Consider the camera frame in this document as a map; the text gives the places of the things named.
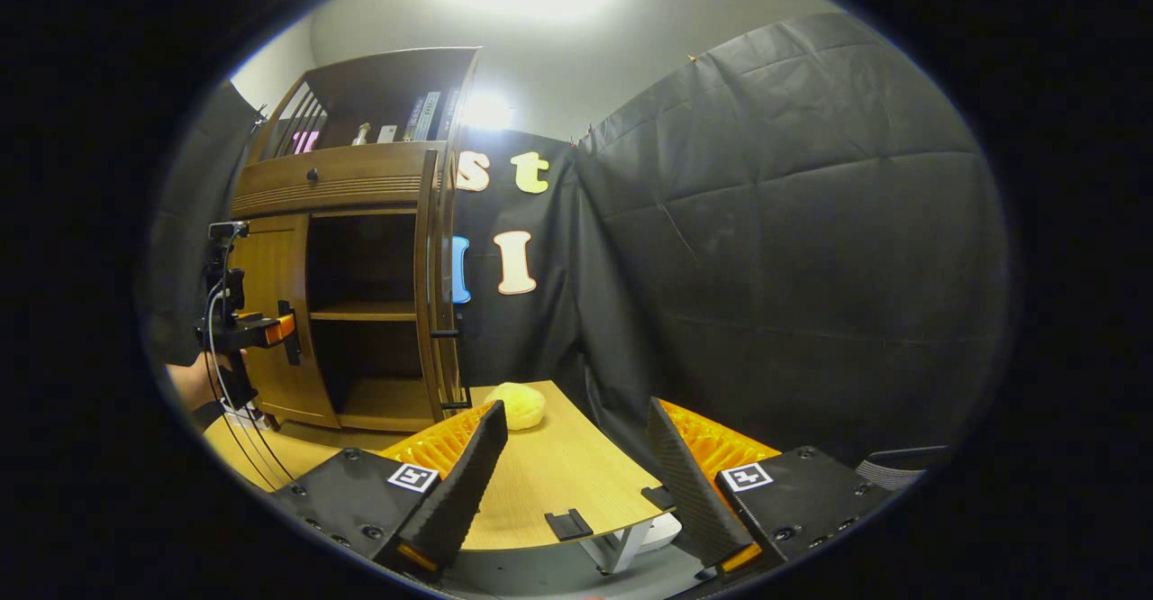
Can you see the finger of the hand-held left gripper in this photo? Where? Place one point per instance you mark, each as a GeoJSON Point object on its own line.
{"type": "Point", "coordinates": [281, 329]}

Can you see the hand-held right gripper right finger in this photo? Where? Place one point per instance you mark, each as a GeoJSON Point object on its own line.
{"type": "Point", "coordinates": [689, 492]}

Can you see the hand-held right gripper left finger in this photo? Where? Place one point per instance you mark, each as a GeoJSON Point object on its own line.
{"type": "Point", "coordinates": [468, 483]}

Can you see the wooden cabinet door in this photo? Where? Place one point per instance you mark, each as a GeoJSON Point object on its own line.
{"type": "Point", "coordinates": [429, 267]}
{"type": "Point", "coordinates": [270, 267]}

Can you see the wooden double-door shoe cabinet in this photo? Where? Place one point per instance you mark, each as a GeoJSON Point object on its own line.
{"type": "Point", "coordinates": [360, 177]}

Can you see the wooden inner cabinet shelf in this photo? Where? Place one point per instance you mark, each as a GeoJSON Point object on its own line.
{"type": "Point", "coordinates": [365, 312]}

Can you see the black table clip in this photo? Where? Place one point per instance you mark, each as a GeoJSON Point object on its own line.
{"type": "Point", "coordinates": [569, 525]}
{"type": "Point", "coordinates": [658, 497]}

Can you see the white table leg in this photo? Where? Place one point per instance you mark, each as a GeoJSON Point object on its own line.
{"type": "Point", "coordinates": [620, 546]}

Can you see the yellow round cushion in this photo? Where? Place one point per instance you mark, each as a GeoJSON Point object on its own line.
{"type": "Point", "coordinates": [518, 406]}

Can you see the small white vase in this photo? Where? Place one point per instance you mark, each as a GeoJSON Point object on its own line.
{"type": "Point", "coordinates": [361, 135]}

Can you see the grey ribbed object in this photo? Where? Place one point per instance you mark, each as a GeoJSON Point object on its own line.
{"type": "Point", "coordinates": [901, 469]}

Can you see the grey spine book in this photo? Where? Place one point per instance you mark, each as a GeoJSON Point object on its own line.
{"type": "Point", "coordinates": [430, 115]}

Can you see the black backdrop cloth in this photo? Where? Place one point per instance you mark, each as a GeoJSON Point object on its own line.
{"type": "Point", "coordinates": [793, 249]}

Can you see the small ceiling light panel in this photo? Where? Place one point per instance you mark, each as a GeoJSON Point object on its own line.
{"type": "Point", "coordinates": [488, 111]}

